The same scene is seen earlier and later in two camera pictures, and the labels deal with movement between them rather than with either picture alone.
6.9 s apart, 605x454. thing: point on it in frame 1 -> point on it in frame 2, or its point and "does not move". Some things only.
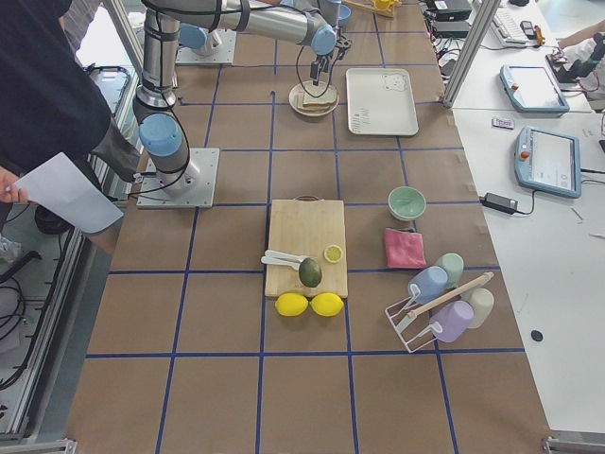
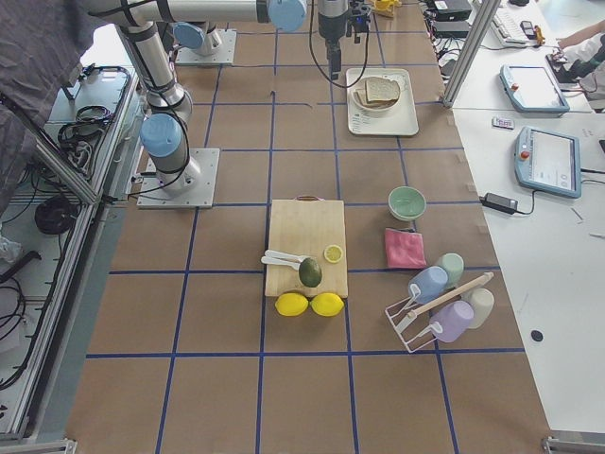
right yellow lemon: x=326 y=304 does not move
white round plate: x=299 y=89 -> x=375 y=94
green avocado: x=310 y=272 does not move
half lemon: x=333 y=253 does not move
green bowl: x=406 y=203 does not move
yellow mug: x=385 y=6 does not move
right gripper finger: x=314 y=69 -> x=334 y=55
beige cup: x=482 y=302 does not move
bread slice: x=321 y=96 -> x=381 y=89
